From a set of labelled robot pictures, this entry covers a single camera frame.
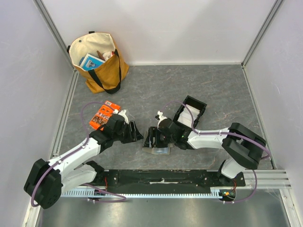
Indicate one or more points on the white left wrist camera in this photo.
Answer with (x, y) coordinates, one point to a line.
(123, 113)

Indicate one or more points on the black card tray box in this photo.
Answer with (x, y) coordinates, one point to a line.
(194, 103)

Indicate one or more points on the grey card holder wallet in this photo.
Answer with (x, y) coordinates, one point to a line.
(152, 149)

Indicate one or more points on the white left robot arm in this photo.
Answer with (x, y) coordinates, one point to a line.
(48, 180)

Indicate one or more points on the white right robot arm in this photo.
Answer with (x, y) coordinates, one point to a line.
(244, 146)

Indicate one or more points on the blue book in bag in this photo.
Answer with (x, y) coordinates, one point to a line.
(90, 62)

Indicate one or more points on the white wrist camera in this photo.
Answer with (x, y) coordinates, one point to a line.
(160, 117)
(123, 113)

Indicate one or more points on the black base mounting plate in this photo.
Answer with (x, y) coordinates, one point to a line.
(206, 178)

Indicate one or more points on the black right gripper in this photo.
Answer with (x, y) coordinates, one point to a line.
(155, 136)

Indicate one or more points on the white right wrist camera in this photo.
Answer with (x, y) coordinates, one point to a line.
(160, 117)

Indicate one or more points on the brown item in bag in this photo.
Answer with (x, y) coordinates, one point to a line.
(105, 56)

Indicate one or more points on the mustard canvas tote bag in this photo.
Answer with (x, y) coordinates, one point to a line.
(108, 76)

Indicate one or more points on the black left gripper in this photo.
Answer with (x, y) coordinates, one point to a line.
(135, 137)

